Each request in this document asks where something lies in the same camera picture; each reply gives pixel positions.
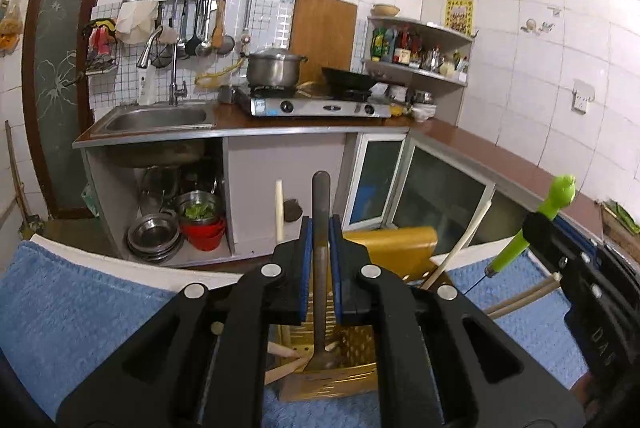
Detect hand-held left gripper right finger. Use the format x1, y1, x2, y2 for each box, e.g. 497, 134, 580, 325
329, 214, 586, 428

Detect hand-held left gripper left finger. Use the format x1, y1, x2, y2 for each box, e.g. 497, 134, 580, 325
56, 215, 315, 428

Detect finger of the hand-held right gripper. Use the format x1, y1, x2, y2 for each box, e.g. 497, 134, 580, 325
521, 209, 623, 374
552, 212, 640, 281

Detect gold perforated utensil holder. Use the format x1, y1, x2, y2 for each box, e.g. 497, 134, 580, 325
267, 225, 438, 401

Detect green handled utensil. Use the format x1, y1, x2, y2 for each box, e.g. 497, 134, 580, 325
464, 174, 577, 295

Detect cream utensil handle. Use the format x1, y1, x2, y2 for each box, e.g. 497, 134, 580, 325
419, 200, 493, 291
274, 179, 286, 241

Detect green vegetables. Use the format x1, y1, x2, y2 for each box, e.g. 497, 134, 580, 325
602, 200, 640, 234

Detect red plastic basin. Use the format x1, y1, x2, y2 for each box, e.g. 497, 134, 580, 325
179, 215, 227, 252

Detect kitchen counter cabinet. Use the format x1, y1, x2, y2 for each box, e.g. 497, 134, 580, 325
72, 100, 603, 269

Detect stack of steel bowls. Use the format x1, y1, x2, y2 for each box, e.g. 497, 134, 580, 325
126, 212, 183, 264

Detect steel gas stove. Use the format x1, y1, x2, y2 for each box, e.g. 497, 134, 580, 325
236, 85, 392, 118

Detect large steel pot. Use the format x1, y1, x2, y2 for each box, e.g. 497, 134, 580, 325
139, 165, 181, 214

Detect stack of small bowls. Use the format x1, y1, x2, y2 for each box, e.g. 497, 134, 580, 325
410, 90, 437, 121

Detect black wok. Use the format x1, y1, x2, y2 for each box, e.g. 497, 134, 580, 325
321, 67, 378, 93

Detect steel cooking pot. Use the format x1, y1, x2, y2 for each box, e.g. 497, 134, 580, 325
240, 47, 308, 88

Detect steel sink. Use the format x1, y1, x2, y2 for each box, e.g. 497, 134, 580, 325
90, 102, 217, 139

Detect blue towel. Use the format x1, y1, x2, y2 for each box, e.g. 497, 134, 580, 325
0, 240, 591, 428

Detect red label sauce bottle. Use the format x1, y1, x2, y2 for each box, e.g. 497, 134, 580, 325
394, 25, 413, 65

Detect steel faucet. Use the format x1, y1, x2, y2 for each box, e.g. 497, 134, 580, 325
137, 25, 188, 106

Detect wooden cutting board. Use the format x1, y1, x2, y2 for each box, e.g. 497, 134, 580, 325
289, 0, 358, 84

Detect white soap bottle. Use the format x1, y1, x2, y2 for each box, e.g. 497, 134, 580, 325
137, 67, 157, 106

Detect hanging steel ladle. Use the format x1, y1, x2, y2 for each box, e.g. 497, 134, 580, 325
195, 0, 213, 58

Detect hanging wooden spatula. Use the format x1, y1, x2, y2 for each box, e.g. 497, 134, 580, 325
211, 0, 227, 49

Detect grey corner shelf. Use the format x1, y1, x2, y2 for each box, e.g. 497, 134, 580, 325
362, 14, 476, 126

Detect wooden stick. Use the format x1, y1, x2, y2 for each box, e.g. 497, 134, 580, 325
5, 120, 33, 229

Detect white hanging cloth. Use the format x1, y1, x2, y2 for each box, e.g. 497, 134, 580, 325
115, 0, 158, 45

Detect brown framed glass door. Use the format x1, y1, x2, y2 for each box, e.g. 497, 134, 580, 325
22, 0, 120, 220

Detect hanging plastic bag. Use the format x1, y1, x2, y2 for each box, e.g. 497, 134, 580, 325
0, 0, 25, 54

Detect white wall socket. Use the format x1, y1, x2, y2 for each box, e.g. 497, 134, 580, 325
571, 79, 596, 113

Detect yellow hose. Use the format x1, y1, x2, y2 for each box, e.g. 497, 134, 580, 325
194, 58, 246, 89

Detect yellow wall poster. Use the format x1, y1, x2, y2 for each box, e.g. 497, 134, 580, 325
445, 0, 475, 36

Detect wire wall basket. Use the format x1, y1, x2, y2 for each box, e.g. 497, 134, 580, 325
84, 53, 120, 76

